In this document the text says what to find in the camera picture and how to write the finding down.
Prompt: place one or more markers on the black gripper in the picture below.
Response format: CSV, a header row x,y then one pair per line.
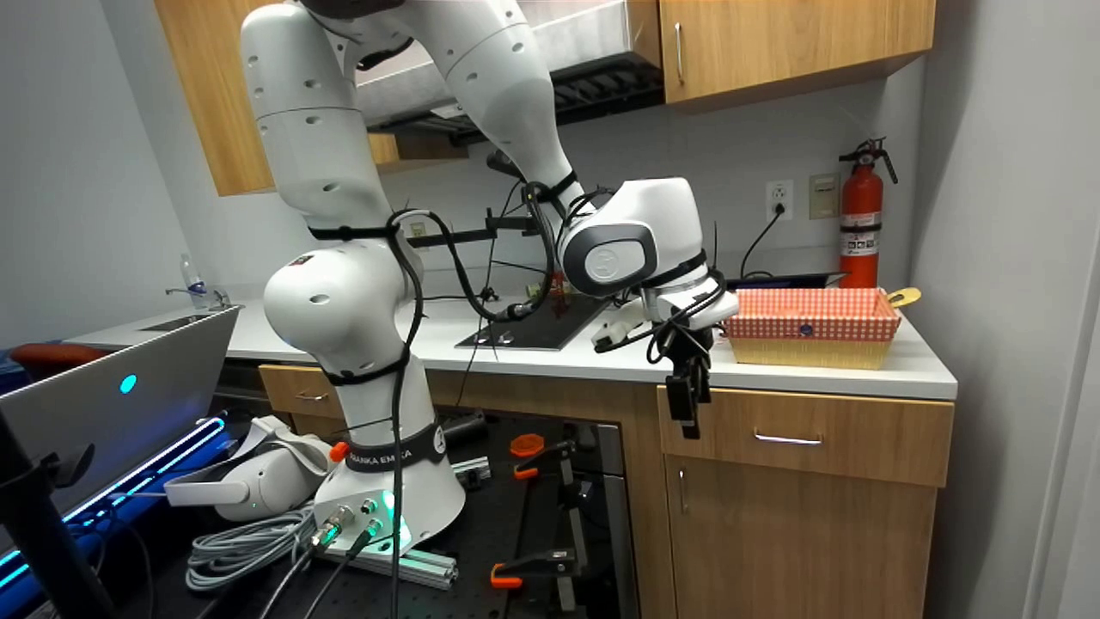
x,y
687,358

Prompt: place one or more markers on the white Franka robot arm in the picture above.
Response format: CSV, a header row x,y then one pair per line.
x,y
347,311

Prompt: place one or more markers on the orange black clamp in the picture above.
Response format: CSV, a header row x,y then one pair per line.
x,y
504,575
529,445

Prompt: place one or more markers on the red checkered box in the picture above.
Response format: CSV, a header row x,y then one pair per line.
x,y
812,312

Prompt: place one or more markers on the black cooktop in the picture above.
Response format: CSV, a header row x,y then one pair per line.
x,y
539,329

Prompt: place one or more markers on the wooden lower cabinet door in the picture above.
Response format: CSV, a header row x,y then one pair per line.
x,y
802,551

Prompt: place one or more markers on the red fire extinguisher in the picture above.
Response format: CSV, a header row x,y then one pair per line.
x,y
862,223

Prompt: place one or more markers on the white VR headset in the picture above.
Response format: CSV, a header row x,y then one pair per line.
x,y
245,481

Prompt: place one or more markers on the metal faucet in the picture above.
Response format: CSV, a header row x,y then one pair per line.
x,y
192,287

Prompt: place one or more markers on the grey laptop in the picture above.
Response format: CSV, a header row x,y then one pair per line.
x,y
125,401

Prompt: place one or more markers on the large wooden upper cabinet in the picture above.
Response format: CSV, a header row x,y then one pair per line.
x,y
213,103

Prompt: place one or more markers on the red object behind laptop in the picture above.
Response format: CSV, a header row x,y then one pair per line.
x,y
48,353

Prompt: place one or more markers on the black tripod stand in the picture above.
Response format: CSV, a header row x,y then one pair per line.
x,y
40,528

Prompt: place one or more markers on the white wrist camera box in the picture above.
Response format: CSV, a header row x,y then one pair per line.
x,y
620,333

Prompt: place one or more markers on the white wall outlet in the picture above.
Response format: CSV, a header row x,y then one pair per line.
x,y
779,198

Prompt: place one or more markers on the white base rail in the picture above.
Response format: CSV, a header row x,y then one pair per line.
x,y
399,566

